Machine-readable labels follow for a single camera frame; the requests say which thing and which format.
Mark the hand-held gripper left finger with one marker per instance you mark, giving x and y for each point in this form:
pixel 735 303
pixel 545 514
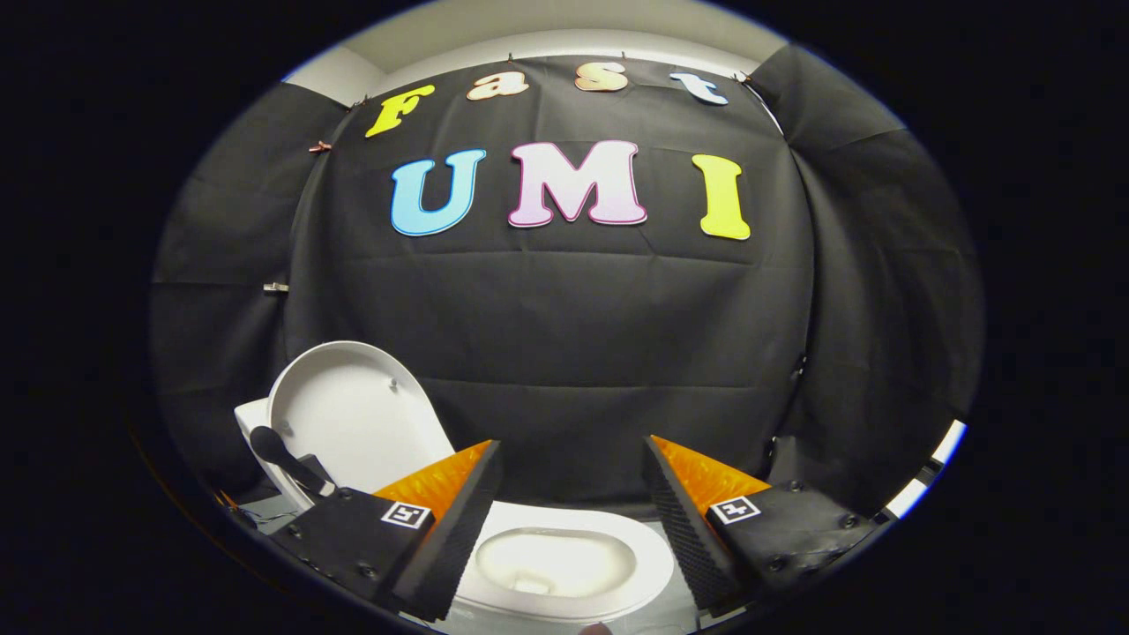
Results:
pixel 459 529

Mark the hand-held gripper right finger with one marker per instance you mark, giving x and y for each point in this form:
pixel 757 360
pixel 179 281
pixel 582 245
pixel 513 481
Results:
pixel 686 529

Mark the white toilet lid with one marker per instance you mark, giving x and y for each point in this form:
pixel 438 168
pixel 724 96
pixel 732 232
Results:
pixel 353 414

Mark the white toilet seat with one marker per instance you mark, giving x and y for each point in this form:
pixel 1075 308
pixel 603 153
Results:
pixel 653 547

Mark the white toilet bowl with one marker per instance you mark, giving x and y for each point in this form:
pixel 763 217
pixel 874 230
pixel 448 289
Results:
pixel 547 560

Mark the black rounded bar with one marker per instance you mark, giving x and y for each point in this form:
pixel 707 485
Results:
pixel 282 454

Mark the black backdrop cloth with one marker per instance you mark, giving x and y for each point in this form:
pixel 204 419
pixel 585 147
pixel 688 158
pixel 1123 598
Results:
pixel 564 326

